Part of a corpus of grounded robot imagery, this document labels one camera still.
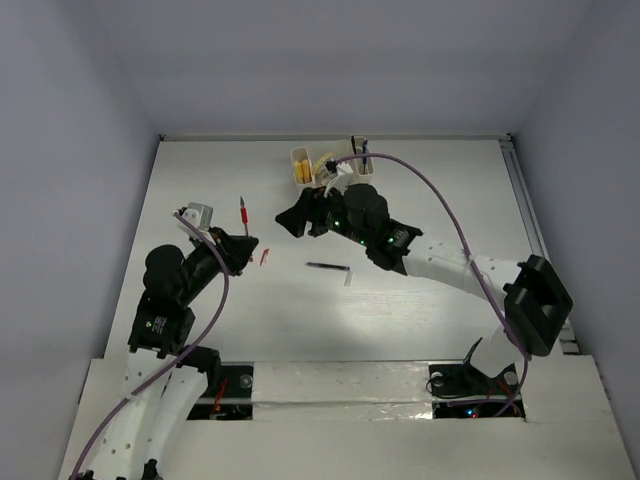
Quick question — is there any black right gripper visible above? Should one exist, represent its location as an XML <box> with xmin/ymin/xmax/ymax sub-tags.
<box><xmin>274</xmin><ymin>181</ymin><xmax>371</xmax><ymax>247</ymax></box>

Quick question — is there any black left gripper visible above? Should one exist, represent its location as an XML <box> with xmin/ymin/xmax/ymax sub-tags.
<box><xmin>179</xmin><ymin>224</ymin><xmax>258</xmax><ymax>302</ymax></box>

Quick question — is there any red pen cap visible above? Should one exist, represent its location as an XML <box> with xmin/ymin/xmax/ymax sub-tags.
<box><xmin>259</xmin><ymin>248</ymin><xmax>270</xmax><ymax>267</ymax></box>

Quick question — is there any red gel pen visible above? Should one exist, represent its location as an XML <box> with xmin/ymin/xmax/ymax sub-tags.
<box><xmin>239</xmin><ymin>196</ymin><xmax>250</xmax><ymax>237</ymax></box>

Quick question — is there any pink highlighter marker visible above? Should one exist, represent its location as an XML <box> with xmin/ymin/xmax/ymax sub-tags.
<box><xmin>301</xmin><ymin>159</ymin><xmax>312</xmax><ymax>184</ymax></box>

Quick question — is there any patterned washi tape roll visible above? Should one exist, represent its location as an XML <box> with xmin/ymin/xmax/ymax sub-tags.
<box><xmin>313</xmin><ymin>152</ymin><xmax>334</xmax><ymax>171</ymax></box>

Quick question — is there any purple gel pen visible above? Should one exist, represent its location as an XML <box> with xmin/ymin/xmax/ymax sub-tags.
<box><xmin>305</xmin><ymin>262</ymin><xmax>351</xmax><ymax>272</ymax></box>

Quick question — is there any blue ballpoint pen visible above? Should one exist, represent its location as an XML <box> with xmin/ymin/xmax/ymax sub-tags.
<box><xmin>362</xmin><ymin>139</ymin><xmax>368</xmax><ymax>175</ymax></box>

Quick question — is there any yellow highlighter marker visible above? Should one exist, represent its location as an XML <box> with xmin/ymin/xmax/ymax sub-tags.
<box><xmin>293</xmin><ymin>161</ymin><xmax>304</xmax><ymax>184</ymax></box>

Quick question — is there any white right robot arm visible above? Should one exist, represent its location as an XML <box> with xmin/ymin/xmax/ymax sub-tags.
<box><xmin>275</xmin><ymin>184</ymin><xmax>573</xmax><ymax>392</ymax></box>

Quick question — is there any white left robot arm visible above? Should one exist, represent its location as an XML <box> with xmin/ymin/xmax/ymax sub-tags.
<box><xmin>70</xmin><ymin>227</ymin><xmax>259</xmax><ymax>479</ymax></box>

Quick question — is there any white perforated organizer basket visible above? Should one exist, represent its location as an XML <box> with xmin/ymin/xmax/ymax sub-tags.
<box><xmin>290</xmin><ymin>136</ymin><xmax>375</xmax><ymax>193</ymax></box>

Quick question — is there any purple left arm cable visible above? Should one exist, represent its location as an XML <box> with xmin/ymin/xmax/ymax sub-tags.
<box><xmin>67</xmin><ymin>209</ymin><xmax>232</xmax><ymax>480</ymax></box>

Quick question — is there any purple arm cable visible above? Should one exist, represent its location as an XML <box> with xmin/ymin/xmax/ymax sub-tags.
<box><xmin>324</xmin><ymin>153</ymin><xmax>531</xmax><ymax>417</ymax></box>
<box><xmin>67</xmin><ymin>209</ymin><xmax>232</xmax><ymax>480</ymax></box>

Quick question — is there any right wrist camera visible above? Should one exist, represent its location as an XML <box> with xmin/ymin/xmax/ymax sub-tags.
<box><xmin>315</xmin><ymin>160</ymin><xmax>353</xmax><ymax>198</ymax></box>

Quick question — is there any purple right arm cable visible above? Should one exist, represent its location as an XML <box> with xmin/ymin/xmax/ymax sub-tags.
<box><xmin>324</xmin><ymin>153</ymin><xmax>531</xmax><ymax>417</ymax></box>

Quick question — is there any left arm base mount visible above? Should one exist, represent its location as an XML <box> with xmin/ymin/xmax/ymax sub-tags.
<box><xmin>187</xmin><ymin>363</ymin><xmax>254</xmax><ymax>421</ymax></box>

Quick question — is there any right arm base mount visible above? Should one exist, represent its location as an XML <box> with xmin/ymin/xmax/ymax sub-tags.
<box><xmin>425</xmin><ymin>341</ymin><xmax>526</xmax><ymax>419</ymax></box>

